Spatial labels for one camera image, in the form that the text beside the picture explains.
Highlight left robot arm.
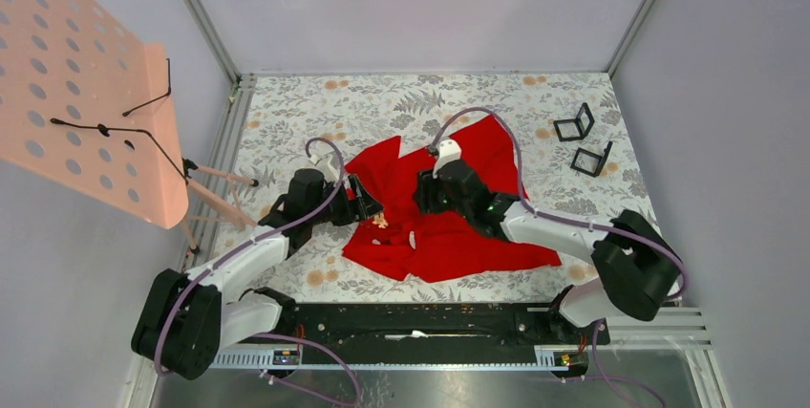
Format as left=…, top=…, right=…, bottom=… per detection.
left=130, top=168, right=384, bottom=380

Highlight gold orange ornate brooch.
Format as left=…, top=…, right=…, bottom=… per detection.
left=372, top=212, right=389, bottom=229

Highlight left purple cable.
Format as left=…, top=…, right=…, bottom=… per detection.
left=153, top=137, right=363, bottom=408

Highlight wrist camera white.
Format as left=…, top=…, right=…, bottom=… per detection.
left=429, top=138, right=461, bottom=179
left=309, top=153, right=343, bottom=183

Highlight floral table mat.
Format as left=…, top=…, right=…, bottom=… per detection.
left=233, top=73, right=654, bottom=303

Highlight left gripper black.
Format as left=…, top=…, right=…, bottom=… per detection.
left=308, top=174, right=383, bottom=226

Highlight purple cable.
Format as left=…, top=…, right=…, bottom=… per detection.
left=153, top=137, right=363, bottom=408
left=429, top=107, right=688, bottom=408

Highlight black display box with orange brooch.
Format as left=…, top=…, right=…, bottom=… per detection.
left=553, top=102, right=595, bottom=142

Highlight pink perforated music stand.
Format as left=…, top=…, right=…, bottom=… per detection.
left=1, top=0, right=254, bottom=228

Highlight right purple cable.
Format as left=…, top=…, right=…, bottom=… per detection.
left=429, top=107, right=688, bottom=408

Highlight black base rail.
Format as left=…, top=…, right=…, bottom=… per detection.
left=244, top=303, right=610, bottom=368

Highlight red shirt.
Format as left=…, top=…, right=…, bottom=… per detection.
left=343, top=136, right=562, bottom=283

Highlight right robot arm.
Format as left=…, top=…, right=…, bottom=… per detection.
left=414, top=160, right=683, bottom=343

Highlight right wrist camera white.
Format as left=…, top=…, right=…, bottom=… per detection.
left=429, top=138, right=461, bottom=179

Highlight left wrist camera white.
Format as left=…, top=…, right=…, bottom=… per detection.
left=309, top=153, right=343, bottom=183

